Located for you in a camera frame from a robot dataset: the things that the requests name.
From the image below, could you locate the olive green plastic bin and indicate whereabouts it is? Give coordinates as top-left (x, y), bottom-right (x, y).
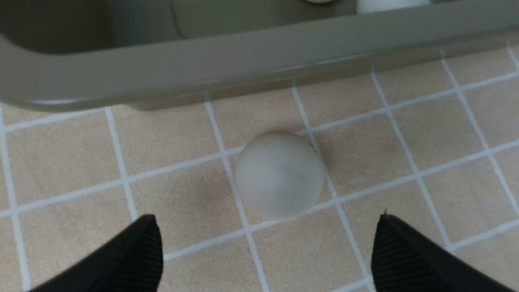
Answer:
top-left (1, 0), bottom-right (518, 112)

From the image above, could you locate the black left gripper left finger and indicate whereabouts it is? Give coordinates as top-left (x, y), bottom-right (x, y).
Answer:
top-left (33, 215), bottom-right (164, 292)

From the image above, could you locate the white ping-pong ball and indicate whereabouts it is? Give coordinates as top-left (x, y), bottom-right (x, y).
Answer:
top-left (235, 131), bottom-right (326, 221)
top-left (356, 0), bottom-right (433, 14)
top-left (305, 0), bottom-right (335, 5)

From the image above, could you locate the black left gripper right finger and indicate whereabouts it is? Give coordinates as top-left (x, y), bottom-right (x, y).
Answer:
top-left (371, 213), bottom-right (511, 292)

